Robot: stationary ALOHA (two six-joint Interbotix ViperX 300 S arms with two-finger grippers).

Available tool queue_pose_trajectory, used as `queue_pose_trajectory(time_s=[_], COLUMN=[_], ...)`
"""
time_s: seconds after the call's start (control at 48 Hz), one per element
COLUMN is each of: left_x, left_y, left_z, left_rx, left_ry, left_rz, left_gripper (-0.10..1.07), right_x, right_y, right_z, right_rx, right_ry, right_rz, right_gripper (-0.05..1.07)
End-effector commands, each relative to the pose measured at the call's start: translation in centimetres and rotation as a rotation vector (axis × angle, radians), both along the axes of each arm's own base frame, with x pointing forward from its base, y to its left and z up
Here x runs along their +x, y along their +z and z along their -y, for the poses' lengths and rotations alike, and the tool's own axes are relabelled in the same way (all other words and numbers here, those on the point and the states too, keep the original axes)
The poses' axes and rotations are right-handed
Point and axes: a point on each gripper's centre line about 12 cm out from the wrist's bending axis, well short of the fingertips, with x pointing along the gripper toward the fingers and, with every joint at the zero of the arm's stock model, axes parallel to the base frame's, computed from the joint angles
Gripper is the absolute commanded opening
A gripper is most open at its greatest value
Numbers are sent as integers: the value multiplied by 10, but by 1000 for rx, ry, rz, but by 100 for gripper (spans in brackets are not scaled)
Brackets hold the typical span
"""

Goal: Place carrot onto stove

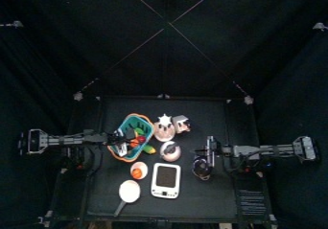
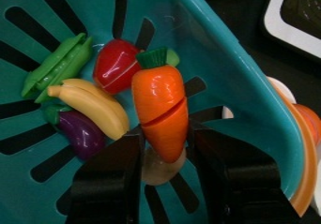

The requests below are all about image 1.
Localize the teal basket with orange rim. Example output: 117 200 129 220
105 112 156 163

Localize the green yellow toy corn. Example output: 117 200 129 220
140 145 157 155

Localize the purple toy pot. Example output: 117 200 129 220
191 155 212 181

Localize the pink pot with star lid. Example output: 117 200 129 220
152 113 176 143

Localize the white striped toy item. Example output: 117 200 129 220
115 145 129 158

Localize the grey toy toaster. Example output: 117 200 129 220
171 114 192 135

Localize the white toy stove black top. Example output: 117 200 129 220
149 162 181 200

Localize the small white bowl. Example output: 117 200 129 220
129 161 149 181

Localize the white toy frying pan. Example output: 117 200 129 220
112 179 141 218

